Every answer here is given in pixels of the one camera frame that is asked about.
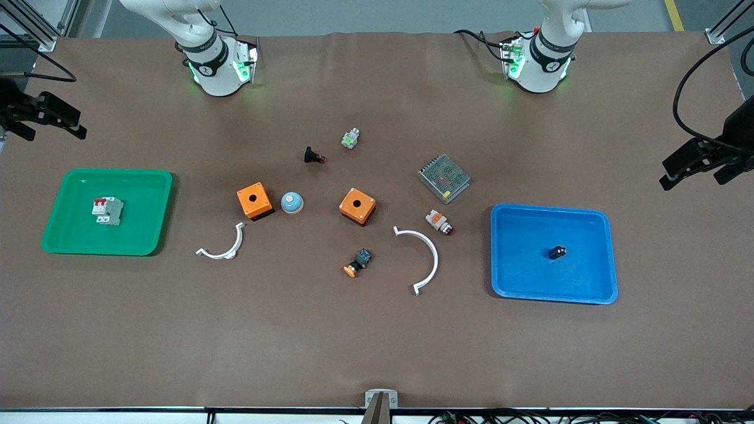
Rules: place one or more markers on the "brown table mat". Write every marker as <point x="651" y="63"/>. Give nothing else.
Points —
<point x="353" y="341"/>

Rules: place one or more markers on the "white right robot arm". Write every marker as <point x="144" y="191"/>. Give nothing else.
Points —
<point x="215" y="70"/>

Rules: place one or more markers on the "white red circuit breaker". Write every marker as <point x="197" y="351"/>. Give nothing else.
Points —
<point x="112" y="211"/>

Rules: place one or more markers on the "black red indicator lamp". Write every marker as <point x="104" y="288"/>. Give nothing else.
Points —
<point x="310" y="155"/>

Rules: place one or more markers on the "large white curved bracket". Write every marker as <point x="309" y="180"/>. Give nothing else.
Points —
<point x="436" y="259"/>

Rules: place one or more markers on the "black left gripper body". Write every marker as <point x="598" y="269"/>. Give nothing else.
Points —
<point x="740" y="131"/>

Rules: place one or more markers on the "green plastic tray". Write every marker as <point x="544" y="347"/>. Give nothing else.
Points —
<point x="70" y="229"/>

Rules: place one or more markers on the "orange white indicator lamp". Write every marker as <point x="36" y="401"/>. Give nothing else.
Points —
<point x="437" y="219"/>

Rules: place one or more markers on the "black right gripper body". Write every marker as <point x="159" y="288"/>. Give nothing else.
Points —
<point x="10" y="103"/>

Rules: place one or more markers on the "aluminium frame profile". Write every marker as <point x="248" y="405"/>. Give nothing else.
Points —
<point x="716" y="36"/>
<point x="44" y="40"/>

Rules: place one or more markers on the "small black cylindrical capacitor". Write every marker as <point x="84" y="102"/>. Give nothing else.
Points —
<point x="558" y="252"/>

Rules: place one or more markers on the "orange black emergency button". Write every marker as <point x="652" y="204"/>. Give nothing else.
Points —
<point x="360" y="259"/>

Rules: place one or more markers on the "small white curved bracket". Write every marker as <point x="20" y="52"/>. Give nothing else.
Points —
<point x="240" y="234"/>

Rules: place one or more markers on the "green white push button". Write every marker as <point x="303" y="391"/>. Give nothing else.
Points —
<point x="350" y="139"/>

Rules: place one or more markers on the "grey table edge clamp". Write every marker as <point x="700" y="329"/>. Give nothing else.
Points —
<point x="370" y="400"/>

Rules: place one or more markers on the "light blue dome button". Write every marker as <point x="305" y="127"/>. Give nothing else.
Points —
<point x="292" y="202"/>

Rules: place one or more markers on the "orange push button box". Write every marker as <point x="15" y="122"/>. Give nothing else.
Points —
<point x="244" y="203"/>
<point x="365" y="207"/>

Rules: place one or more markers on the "metal mesh power supply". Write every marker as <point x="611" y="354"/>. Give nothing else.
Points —
<point x="445" y="176"/>

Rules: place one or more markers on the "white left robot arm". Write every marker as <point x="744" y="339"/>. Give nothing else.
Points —
<point x="539" y="70"/>

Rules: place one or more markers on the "blue plastic tray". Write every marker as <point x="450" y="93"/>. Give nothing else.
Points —
<point x="524" y="265"/>

